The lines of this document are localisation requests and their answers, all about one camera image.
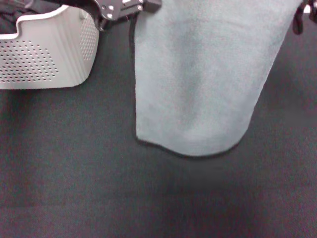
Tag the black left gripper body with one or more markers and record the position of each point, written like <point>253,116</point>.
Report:
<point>109,11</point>

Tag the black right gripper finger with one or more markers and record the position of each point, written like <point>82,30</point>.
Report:
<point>298,22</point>

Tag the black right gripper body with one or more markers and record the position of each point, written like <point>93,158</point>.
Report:
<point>313,15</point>

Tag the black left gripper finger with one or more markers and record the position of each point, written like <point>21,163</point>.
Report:
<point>151,5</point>

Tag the yellow and grey towel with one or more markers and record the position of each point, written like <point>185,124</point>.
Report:
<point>198,74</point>

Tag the grey perforated plastic storage box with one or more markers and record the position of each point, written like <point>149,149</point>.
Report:
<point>44,49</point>

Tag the black cloth in box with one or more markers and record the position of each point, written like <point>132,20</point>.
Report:
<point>8,19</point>

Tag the black tablecloth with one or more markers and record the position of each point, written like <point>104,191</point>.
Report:
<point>74,173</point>

